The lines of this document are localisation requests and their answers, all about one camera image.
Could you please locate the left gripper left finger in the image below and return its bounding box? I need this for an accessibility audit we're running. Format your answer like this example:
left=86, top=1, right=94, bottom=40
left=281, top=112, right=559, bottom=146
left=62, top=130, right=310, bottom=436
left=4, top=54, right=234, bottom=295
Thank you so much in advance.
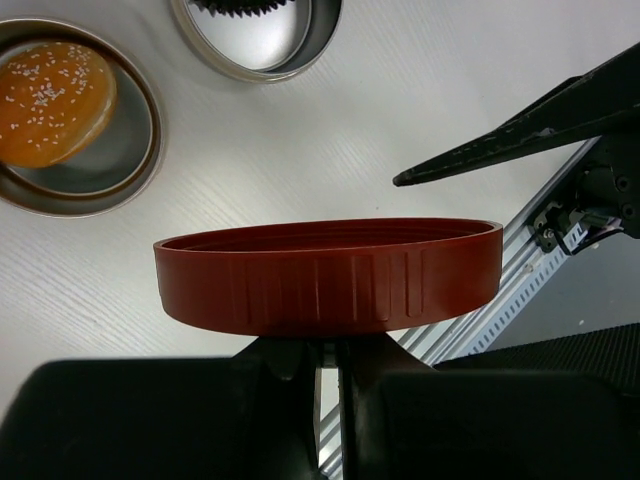
left=1, top=339, right=319, bottom=479

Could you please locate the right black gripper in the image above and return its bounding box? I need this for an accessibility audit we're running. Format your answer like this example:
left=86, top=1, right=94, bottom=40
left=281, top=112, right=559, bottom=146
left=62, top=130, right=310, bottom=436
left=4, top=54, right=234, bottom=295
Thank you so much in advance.
left=393, top=44, right=639, bottom=240

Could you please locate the grey slotted cable duct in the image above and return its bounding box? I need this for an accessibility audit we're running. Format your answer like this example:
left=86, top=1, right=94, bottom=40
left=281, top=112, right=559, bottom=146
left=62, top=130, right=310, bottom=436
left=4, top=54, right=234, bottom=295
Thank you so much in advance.
left=464, top=224, right=640, bottom=356

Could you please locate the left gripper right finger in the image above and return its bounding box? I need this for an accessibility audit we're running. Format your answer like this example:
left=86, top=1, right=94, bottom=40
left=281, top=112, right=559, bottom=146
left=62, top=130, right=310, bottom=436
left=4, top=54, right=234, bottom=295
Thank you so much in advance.
left=337, top=324, right=639, bottom=479

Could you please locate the beige lunch box container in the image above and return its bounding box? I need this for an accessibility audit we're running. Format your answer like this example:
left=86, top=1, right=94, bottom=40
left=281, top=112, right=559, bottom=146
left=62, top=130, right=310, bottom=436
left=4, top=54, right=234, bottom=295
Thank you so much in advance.
left=169, top=1, right=343, bottom=84

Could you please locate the black spiky food piece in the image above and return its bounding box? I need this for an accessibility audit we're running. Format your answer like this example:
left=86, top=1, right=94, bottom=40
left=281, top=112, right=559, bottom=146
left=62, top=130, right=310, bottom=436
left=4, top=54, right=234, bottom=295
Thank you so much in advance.
left=192, top=0, right=289, bottom=17

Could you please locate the orange sesame bun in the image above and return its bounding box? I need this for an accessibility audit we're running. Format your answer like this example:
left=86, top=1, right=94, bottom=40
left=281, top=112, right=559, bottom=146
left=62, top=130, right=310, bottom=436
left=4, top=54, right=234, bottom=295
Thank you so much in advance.
left=1, top=40, right=117, bottom=169

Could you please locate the red lunch box container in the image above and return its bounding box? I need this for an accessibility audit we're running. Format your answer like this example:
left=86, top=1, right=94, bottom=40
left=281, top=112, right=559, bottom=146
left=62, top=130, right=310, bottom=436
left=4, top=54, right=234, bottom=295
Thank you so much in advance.
left=1, top=17, right=166, bottom=217

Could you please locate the red lunch box lid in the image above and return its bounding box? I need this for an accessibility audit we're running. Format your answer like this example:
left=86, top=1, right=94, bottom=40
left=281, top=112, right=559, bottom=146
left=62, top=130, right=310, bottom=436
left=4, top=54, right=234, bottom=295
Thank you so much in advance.
left=154, top=218, right=503, bottom=338

